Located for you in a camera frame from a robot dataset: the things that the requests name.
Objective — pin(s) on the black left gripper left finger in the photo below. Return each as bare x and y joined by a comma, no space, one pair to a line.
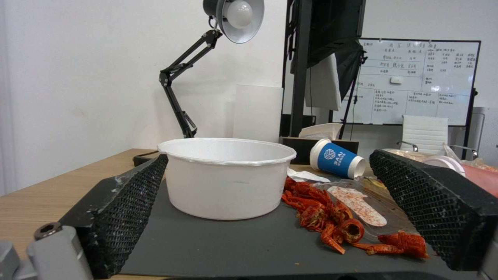
116,215

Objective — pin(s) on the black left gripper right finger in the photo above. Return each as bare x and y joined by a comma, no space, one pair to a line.
435,204

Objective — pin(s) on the white plastic lid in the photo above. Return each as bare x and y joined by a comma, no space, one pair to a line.
445,163

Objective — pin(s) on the red crayfish shell piece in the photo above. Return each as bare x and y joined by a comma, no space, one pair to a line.
397,243

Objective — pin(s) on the white office chair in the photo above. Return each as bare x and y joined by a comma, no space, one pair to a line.
424,134

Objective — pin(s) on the clear plastic glove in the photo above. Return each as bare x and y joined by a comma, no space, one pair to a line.
362,201

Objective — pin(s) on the blue paper cup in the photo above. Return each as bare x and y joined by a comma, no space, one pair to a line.
336,159

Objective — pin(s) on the red crayfish shell pile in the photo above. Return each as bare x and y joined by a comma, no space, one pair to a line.
323,213

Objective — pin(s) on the white plastic bowl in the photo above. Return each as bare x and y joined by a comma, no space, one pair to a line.
227,178

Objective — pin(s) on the whiteboard with writing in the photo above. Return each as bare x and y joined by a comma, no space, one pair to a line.
420,84

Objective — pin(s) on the dark grey mat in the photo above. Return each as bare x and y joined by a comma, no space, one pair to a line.
241,242

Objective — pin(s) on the crumpled white napkin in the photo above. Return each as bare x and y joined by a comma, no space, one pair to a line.
307,176

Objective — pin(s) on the brown tissue box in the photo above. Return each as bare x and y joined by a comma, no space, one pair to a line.
307,140

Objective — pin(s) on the black softbox light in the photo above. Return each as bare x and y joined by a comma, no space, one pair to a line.
342,73

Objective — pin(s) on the black desk lamp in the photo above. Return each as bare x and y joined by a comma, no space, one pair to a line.
202,73

